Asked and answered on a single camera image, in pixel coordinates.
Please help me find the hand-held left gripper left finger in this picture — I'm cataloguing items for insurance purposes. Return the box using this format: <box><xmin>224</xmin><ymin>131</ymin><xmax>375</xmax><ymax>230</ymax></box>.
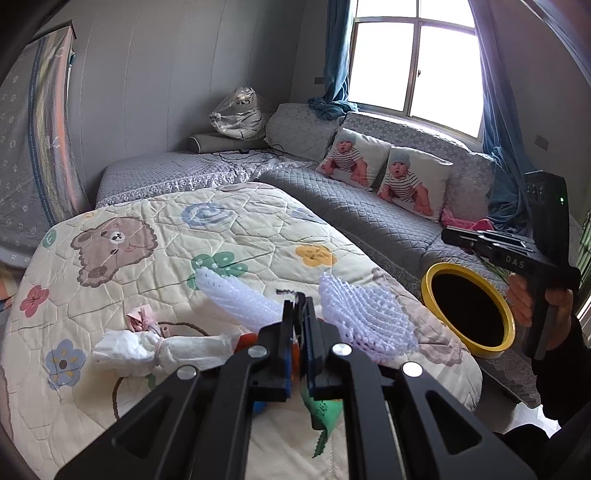
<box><xmin>53</xmin><ymin>298</ymin><xmax>301</xmax><ymax>480</ymax></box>

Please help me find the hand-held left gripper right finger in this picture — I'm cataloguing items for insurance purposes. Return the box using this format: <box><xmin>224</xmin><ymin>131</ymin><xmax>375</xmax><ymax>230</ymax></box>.
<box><xmin>298</xmin><ymin>295</ymin><xmax>539</xmax><ymax>480</ymax></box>

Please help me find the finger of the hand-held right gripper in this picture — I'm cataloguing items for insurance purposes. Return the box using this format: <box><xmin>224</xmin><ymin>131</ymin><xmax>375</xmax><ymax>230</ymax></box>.
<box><xmin>441</xmin><ymin>226</ymin><xmax>497</xmax><ymax>259</ymax></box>

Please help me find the green wrapper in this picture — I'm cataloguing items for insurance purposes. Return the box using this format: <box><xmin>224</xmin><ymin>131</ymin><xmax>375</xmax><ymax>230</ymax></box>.
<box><xmin>300</xmin><ymin>385</ymin><xmax>345</xmax><ymax>459</ymax></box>

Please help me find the white foam net sleeve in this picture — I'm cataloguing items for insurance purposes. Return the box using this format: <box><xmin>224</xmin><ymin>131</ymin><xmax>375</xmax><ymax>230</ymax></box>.
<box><xmin>194</xmin><ymin>268</ymin><xmax>284</xmax><ymax>335</ymax></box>
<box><xmin>318</xmin><ymin>271</ymin><xmax>419</xmax><ymax>363</ymax></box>

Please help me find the black bin with yellow rim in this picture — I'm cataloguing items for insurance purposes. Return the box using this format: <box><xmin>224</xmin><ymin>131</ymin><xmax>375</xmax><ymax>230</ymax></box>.
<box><xmin>420</xmin><ymin>261</ymin><xmax>517</xmax><ymax>361</ymax></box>

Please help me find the white tissue paper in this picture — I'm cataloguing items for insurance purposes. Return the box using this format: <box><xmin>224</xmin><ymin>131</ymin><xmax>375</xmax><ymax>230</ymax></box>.
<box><xmin>91</xmin><ymin>329</ymin><xmax>241</xmax><ymax>380</ymax></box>

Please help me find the person's right forearm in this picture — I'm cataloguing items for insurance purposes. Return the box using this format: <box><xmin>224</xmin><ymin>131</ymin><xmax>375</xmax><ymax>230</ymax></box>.
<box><xmin>538</xmin><ymin>314</ymin><xmax>591</xmax><ymax>421</ymax></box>

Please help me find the person's right hand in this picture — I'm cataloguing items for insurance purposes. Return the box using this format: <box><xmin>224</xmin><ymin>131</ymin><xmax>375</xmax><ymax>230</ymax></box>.
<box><xmin>505</xmin><ymin>273</ymin><xmax>575</xmax><ymax>349</ymax></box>

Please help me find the pink cloth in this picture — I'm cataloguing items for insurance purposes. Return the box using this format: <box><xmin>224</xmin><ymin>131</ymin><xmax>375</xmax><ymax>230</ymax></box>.
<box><xmin>441</xmin><ymin>208</ymin><xmax>497</xmax><ymax>232</ymax></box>

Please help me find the long blue curtain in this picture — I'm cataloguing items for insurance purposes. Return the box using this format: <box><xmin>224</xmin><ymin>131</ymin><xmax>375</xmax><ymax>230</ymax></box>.
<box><xmin>466</xmin><ymin>0</ymin><xmax>559</xmax><ymax>232</ymax></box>

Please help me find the baby print pillow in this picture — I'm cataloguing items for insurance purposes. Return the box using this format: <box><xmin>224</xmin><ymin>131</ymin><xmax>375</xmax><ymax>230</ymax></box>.
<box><xmin>316</xmin><ymin>127</ymin><xmax>393</xmax><ymax>191</ymax></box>
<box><xmin>376</xmin><ymin>145</ymin><xmax>454</xmax><ymax>223</ymax></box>

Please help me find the grey quilted sofa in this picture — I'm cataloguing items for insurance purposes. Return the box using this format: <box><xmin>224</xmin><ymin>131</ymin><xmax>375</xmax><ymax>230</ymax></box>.
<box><xmin>256</xmin><ymin>102</ymin><xmax>555</xmax><ymax>409</ymax></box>

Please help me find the cream bear print quilt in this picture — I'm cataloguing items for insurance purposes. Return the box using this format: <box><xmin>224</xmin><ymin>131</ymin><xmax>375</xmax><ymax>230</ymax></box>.
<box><xmin>0</xmin><ymin>181</ymin><xmax>483</xmax><ymax>480</ymax></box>

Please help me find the window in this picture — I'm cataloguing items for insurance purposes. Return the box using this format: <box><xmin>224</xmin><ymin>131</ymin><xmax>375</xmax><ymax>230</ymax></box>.
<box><xmin>344</xmin><ymin>0</ymin><xmax>490</xmax><ymax>139</ymax></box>

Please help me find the grey quilted cushion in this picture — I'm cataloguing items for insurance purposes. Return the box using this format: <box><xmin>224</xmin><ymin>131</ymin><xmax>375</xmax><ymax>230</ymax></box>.
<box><xmin>264</xmin><ymin>102</ymin><xmax>345</xmax><ymax>162</ymax></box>

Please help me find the grey quilted mattress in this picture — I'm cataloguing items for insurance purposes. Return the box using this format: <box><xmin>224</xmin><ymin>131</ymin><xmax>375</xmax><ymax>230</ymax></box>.
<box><xmin>95</xmin><ymin>150</ymin><xmax>319</xmax><ymax>208</ymax></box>

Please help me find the grey bolster pillow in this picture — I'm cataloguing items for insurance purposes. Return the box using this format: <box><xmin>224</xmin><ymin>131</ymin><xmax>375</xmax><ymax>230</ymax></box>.
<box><xmin>187</xmin><ymin>133</ymin><xmax>271</xmax><ymax>154</ymax></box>

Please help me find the tiger plush in plastic bag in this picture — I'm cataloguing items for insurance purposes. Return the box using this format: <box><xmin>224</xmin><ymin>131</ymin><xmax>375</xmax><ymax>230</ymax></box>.
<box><xmin>209</xmin><ymin>86</ymin><xmax>269</xmax><ymax>140</ymax></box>

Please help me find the striped floral sheet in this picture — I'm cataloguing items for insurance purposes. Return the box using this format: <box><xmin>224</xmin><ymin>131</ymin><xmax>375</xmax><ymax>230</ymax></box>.
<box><xmin>0</xmin><ymin>21</ymin><xmax>90</xmax><ymax>268</ymax></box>

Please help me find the black cable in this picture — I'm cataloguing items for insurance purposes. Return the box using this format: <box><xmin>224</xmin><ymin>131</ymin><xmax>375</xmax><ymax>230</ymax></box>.
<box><xmin>219</xmin><ymin>143</ymin><xmax>287</xmax><ymax>162</ymax></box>

